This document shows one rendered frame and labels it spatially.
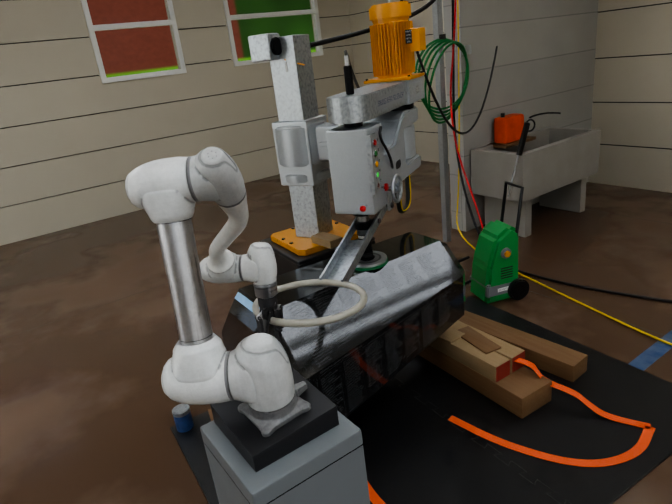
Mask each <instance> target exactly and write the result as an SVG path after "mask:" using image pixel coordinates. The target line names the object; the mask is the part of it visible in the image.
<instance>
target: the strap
mask: <svg viewBox="0 0 672 504"><path fill-rule="evenodd" d="M514 362H517V363H521V364H524V365H526V366H528V367H530V368H532V369H533V370H534V371H535V373H536V374H537V375H538V376H539V378H540V379H541V377H542V376H543V375H542V374H541V373H540V371H539V370H538V368H537V367H536V365H535V364H534V363H532V362H530V361H528V360H525V359H522V358H518V359H517V360H515V361H514ZM543 377H544V376H543ZM551 387H553V388H556V389H559V390H561V391H564V392H566V393H568V394H570V395H572V396H574V397H576V398H577V399H579V400H580V401H582V402H583V403H584V404H585V405H586V406H588V407H589V408H590V409H591V410H593V411H594V412H595V413H597V414H598V415H600V416H602V417H605V418H607V419H610V420H613V421H616V422H620V423H623V424H628V425H632V426H636V427H640V428H644V429H643V432H642V434H641V436H640V439H639V441H638V442H637V444H636V445H635V446H634V447H632V448H631V449H630V450H628V451H626V452H624V453H622V454H620V455H617V456H613V457H610V458H605V459H594V460H585V459H574V458H567V457H561V456H557V455H552V454H548V453H544V452H541V451H537V450H534V449H530V448H527V447H524V446H521V445H518V444H515V443H512V442H509V441H507V440H504V439H502V438H499V437H497V436H494V435H492V434H490V433H487V432H485V431H483V430H481V429H479V428H477V427H475V426H473V425H471V424H469V423H467V422H465V421H463V420H461V419H459V418H457V417H455V416H453V415H452V416H451V417H450V418H449V419H448V420H449V421H451V422H453V423H454V424H456V425H458V426H460V427H462V428H464V429H466V430H468V431H470V432H472V433H474V434H476V435H478V436H480V437H482V438H484V439H487V440H489V441H491V442H494V443H496V444H499V445H501V446H504V447H506V448H509V449H512V450H515V451H518V452H521V453H524V454H527V455H530V456H533V457H537V458H540V459H544V460H547V461H552V462H556V463H560V464H566V465H572V466H580V467H606V466H613V465H617V464H621V463H624V462H627V461H629V460H632V459H634V458H635V457H637V456H639V455H640V454H641V453H643V452H644V451H645V450H646V448H647V447H648V445H649V444H650V441H651V439H652V436H653V434H654V431H655V429H656V428H653V427H650V426H651V424H649V423H645V422H641V421H636V420H632V419H628V418H623V417H620V416H616V415H613V414H610V413H607V412H605V411H603V410H601V409H599V408H598V407H597V406H595V405H594V404H592V403H591V402H590V401H588V400H587V399H586V398H585V397H583V396H582V395H581V394H580V393H578V392H577V391H575V390H573V389H571V388H569V387H566V386H564V385H561V384H558V383H556V382H553V381H552V385H551ZM368 490H369V498H370V501H371V502H372V503H373V504H386V503H385V502H384V501H383V500H382V499H381V498H380V497H379V496H378V494H377V493H376V492H375V491H374V489H373V488H372V487H371V485H370V484H369V482H368Z"/></svg>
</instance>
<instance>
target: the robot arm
mask: <svg viewBox="0 0 672 504"><path fill-rule="evenodd" d="M125 190H126V194H127V197H128V199H129V200H130V201H131V203H132V204H133V205H135V206H136V207H138V208H140V209H144V210H145V211H146V213H147V214H148V216H149V218H150V220H151V221H152V222H153V223H156V225H157V226H156V227H157V232H158V237H159V242H160V247H161V252H162V257H163V262H164V267H165V272H166V275H167V280H168V285H169V290H170V295H171V300H172V305H173V310H174V315H175V320H176V325H177V330H178V335H179V340H178V342H177V343H176V345H175V347H174V349H173V357H172V358H170V359H169V360H168V361H167V362H166V364H165V365H164V367H163V371H162V375H161V384H162V388H163V391H164V393H165V394H166V395H167V396H168V397H169V398H170V399H171V400H173V401H176V402H179V403H183V404H190V405H205V404H216V403H223V402H228V401H234V400H236V401H240V402H244V403H241V404H240V405H239V406H238V411H239V412H240V413H242V414H244V415H245V416H246V417H247V418H248V419H249V420H250V421H251V422H252V423H253V424H254V425H255V426H256V427H257V428H258V429H259V430H260V431H261V434H262V436H263V437H269V436H271V435H272V434H273V433H274V432H275V431H276V430H277V429H279V428H280V427H282V426H283V425H285V424H286V423H288V422H289V421H291V420H293V419H294V418H296V417H297V416H299V415H300V414H302V413H305V412H307V411H309V410H310V409H311V404H310V403H309V402H307V401H305V400H303V399H302V398H300V397H299V396H300V395H301V394H302V393H303V392H304V391H305V390H306V389H307V388H308V386H307V385H306V382H304V381H302V382H299V383H296V384H294V379H293V373H292V369H291V365H290V361H289V358H288V356H287V353H286V351H285V350H284V348H283V346H282V344H281V332H282V331H283V330H282V328H284V327H282V326H276V325H274V328H275V330H274V336H272V335H269V322H270V318H271V317H276V318H281V319H283V311H282V310H283V305H281V304H277V302H278V301H277V294H278V287H277V263H276V258H275V254H274V251H273V248H272V246H271V245H270V244H269V243H266V242H255V243H252V244H251V245H250V247H249V249H248V252H247V254H244V255H236V254H235V253H233V252H231V251H229V250H228V249H227V248H228V247H229V246H230V244H231V243H232V242H233V241H234V240H235V239H236V238H237V237H238V236H239V235H240V234H241V233H242V231H243V230H244V229H245V227H246V225H247V222H248V218H249V211H248V204H247V195H246V188H245V184H244V179H243V177H242V174H241V172H240V170H239V168H238V166H237V164H236V163H235V162H234V160H233V159H232V158H231V157H230V156H229V155H228V154H227V153H226V152H225V151H224V150H222V149H221V148H218V147H207V148H205V149H203V150H201V151H200V152H199V153H198V154H197V155H195V156H188V157H180V156H178V157H170V158H164V159H158V160H153V161H150V162H148V163H145V164H143V165H140V166H138V167H137V168H135V169H134V170H132V171H131V172H130V173H129V174H128V175H127V177H126V181H125ZM199 201H215V202H216V203H217V205H218V206H219V207H220V208H221V209H222V210H223V211H224V212H225V213H226V214H227V215H228V217H229V218H228V221H227V222H226V224H225V225H224V226H223V228H222V229H221V230H220V232H219V233H218V234H217V236H216V237H215V238H214V240H213V241H212V243H211V245H210V247H209V256H208V257H206V258H204V259H203V260H202V261H201V262H200V263H199V258H198V252H197V247H196V241H195V236H194V231H193V225H192V220H191V218H192V217H193V215H194V211H195V203H196V202H199ZM203 280H205V281H207V282H210V283H236V282H240V281H249V282H253V286H254V291H255V296H256V297H257V299H258V305H259V307H260V311H259V312H260V313H259V314H258V315H255V319H256V322H257V328H258V333H255V334H252V335H250V336H248V337H246V338H244V339H243V340H242V341H241V342H240V343H239V344H238V345H237V347H236V349H234V350H232V351H227V350H226V348H225V346H224V344H223V342H222V339H221V338H220V337H218V336H217V335H216V334H214V333H212V328H211V322H210V317H209V312H208V306H207V301H206V295H205V290H204V285H203Z"/></svg>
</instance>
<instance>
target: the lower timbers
mask: <svg viewBox="0 0 672 504"><path fill-rule="evenodd" d="M458 321H461V322H463V323H465V324H467V325H469V326H472V327H474V328H476V329H478V330H481V331H483V332H485V333H487V334H490V335H492V336H494V337H496V338H498V339H501V340H503V341H505V342H507V343H510V344H512V345H514V346H516V347H519V348H521V349H523V350H525V360H528V361H530V362H532V363H534V364H535V365H536V367H537V368H539V369H541V370H544V371H546V372H548V373H551V374H553V375H556V376H558V377H561V378H563V379H565V380H568V381H570V382H574V381H575V380H576V379H578V378H579V377H580V376H581V375H582V374H583V373H585V372H586V371H587V360H588V355H587V354H584V353H581V352H579V351H576V350H573V349H570V348H568V347H565V346H562V345H559V344H557V343H554V342H551V341H548V340H546V339H543V338H540V337H537V336H535V335H532V334H529V333H526V332H524V331H521V330H518V329H515V328H512V327H510V326H507V325H504V324H501V323H499V322H496V321H493V320H490V319H488V318H485V317H482V316H479V315H477V314H474V313H471V312H468V311H466V310H465V311H464V315H463V316H462V317H461V318H460V319H459V320H458ZM419 355H420V356H421V357H423V358H424V359H426V360H428V361H429V362H431V363H432V364H434V365H436V366H437V367H439V368H440V369H442V370H444V371H445V372H447V373H449V374H450V375H452V376H453V377H455V378H457V379H458V380H460V381H461V382H463V383H465V384H466V385H468V386H469V387H471V388H473V389H474V390H476V391H478V392H479V393H481V394H482V395H484V396H486V397H487V398H489V399H490V400H492V401H494V402H495V403H497V404H498V405H500V406H502V407H503V408H505V409H507V410H508V411H510V412H511V413H513V414H515V415H516V416H518V417H519V418H521V419H523V418H524V417H526V416H528V415H529V414H531V413H532V412H534V411H535V410H537V409H539V408H540V407H542V406H543V405H545V404H547V403H548V402H550V401H551V395H552V387H551V385H552V381H551V380H549V379H547V378H545V377H543V376H542V377H541V379H540V378H539V376H538V375H537V374H536V373H535V372H534V371H532V370H530V369H528V368H526V367H524V366H523V367H521V368H519V369H518V370H516V371H515V372H513V373H511V372H510V375H508V376H506V377H505V378H503V379H501V380H500V381H498V382H494V381H492V380H490V379H489V378H487V377H485V376H483V375H481V374H480V373H478V372H476V371H474V370H472V369H471V368H469V367H467V366H465V365H464V364H462V363H460V362H458V361H456V360H455V359H453V358H451V357H449V356H447V355H446V354H444V353H442V352H440V351H438V350H437V349H435V348H433V347H431V346H428V347H427V348H425V349H424V350H423V351H422V352H421V353H420V354H419Z"/></svg>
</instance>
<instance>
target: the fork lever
mask: <svg viewBox="0 0 672 504"><path fill-rule="evenodd" d="M387 209H388V208H387V204H386V205H385V206H384V207H383V208H382V209H381V210H379V211H378V213H377V215H376V217H375V219H374V220H373V222H372V224H371V226H370V228H369V229H368V231H367V233H366V235H365V237H364V238H363V240H351V238H352V236H353V235H354V233H355V231H356V228H355V220H357V217H355V219H354V221H353V222H352V224H351V226H350V227H349V229H348V231H347V232H346V234H345V236H344V237H343V239H342V241H341V242H340V244H339V246H338V247H337V249H336V251H335V252H334V254H333V256H332V257H331V259H330V260H329V262H328V264H327V265H326V267H325V269H324V270H323V272H322V274H321V275H320V277H319V279H320V280H323V279H335V280H341V282H344V281H347V282H348V281H349V280H350V278H351V276H352V274H353V272H354V270H355V268H356V267H357V265H358V263H359V261H360V259H361V257H362V255H363V254H364V252H365V250H366V248H367V246H368V244H369V242H370V241H371V239H372V237H373V235H374V233H375V231H376V229H377V228H378V226H379V224H380V223H381V220H382V218H383V216H384V215H385V213H386V211H387Z"/></svg>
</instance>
